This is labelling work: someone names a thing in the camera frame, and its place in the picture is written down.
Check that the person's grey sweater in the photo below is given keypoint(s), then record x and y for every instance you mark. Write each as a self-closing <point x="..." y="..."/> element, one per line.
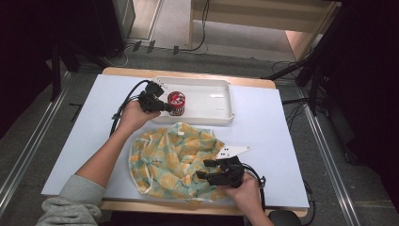
<point x="75" y="204"/>

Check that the person's left hand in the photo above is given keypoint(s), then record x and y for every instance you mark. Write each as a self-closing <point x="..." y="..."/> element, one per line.
<point x="133" y="117"/>

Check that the small red can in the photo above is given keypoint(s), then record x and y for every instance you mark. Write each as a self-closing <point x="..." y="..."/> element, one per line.
<point x="176" y="102"/>

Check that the dark metal stand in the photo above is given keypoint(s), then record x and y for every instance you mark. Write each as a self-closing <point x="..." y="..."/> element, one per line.
<point x="56" y="72"/>

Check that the white plastic tray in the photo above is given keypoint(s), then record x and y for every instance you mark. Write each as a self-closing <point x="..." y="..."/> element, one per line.
<point x="207" y="97"/>

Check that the black metal stand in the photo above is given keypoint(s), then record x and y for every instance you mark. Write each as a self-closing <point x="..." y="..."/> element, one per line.
<point x="313" y="56"/>

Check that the metal floor rail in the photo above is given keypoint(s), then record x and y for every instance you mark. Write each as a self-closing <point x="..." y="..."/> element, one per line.
<point x="329" y="163"/>
<point x="28" y="147"/>

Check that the black cabinet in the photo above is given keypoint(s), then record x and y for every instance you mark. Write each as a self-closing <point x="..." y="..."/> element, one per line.
<point x="109" y="25"/>

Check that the person's right hand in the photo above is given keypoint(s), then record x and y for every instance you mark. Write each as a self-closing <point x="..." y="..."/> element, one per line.
<point x="249" y="193"/>

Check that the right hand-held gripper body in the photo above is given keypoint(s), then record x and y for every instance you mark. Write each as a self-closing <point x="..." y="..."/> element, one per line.
<point x="232" y="174"/>

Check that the light wooden furniture frame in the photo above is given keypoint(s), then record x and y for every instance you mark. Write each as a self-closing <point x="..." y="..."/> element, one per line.
<point x="251" y="15"/>

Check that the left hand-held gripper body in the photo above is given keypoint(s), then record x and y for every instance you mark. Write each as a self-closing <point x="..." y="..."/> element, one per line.
<point x="150" y="99"/>

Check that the orange print fabric bag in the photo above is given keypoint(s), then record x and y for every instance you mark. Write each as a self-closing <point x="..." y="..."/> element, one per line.
<point x="169" y="163"/>

